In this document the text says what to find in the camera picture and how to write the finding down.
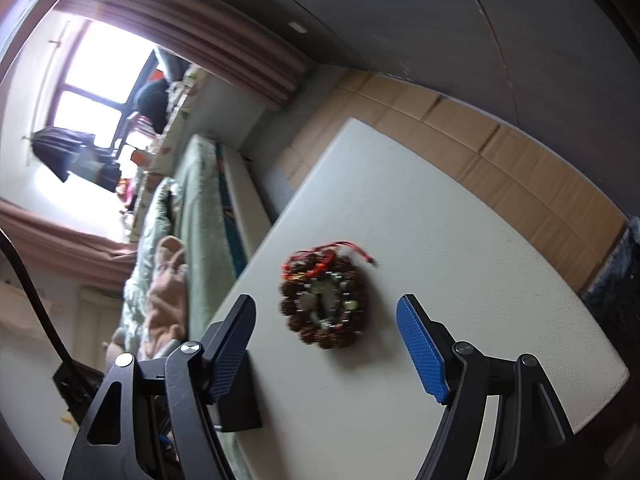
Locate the pink curtain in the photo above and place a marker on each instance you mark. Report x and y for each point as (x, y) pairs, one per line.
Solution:
(210, 45)
(60, 240)

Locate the printed window seat cushion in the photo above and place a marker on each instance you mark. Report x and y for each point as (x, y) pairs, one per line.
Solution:
(160, 160)

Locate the black bag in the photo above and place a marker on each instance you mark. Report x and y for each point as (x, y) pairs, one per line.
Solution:
(152, 105)

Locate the bed with green sheet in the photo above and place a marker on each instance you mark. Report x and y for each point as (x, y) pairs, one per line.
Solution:
(205, 240)

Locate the hanging dark clothes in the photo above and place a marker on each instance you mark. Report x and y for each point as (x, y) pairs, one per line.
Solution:
(65, 152)

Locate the black box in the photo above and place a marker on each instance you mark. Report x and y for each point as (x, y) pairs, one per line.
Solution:
(245, 405)

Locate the beige plush toy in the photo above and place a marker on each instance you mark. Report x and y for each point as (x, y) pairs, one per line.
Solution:
(115, 340)

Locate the white square table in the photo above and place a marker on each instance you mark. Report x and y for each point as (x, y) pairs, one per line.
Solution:
(500, 160)

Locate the window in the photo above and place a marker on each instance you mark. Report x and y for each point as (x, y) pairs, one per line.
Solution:
(100, 60)

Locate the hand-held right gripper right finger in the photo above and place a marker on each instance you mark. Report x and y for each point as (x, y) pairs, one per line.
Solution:
(420, 345)

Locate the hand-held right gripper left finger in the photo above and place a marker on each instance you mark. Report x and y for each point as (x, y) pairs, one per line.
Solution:
(227, 355)

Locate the dark cloth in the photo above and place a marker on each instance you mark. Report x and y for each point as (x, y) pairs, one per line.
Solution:
(615, 280)

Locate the dark grey wardrobe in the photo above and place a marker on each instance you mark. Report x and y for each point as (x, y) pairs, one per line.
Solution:
(450, 20)

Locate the grey pillow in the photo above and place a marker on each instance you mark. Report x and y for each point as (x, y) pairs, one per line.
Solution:
(170, 65)

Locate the wall socket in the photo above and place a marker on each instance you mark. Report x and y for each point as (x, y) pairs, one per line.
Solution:
(298, 27)

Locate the peach fleece blanket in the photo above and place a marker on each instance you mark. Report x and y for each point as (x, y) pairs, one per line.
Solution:
(167, 300)

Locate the orange box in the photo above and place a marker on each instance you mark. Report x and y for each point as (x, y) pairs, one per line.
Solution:
(140, 156)

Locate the pale green floral quilt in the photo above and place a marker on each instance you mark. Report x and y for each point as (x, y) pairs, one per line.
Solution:
(150, 220)

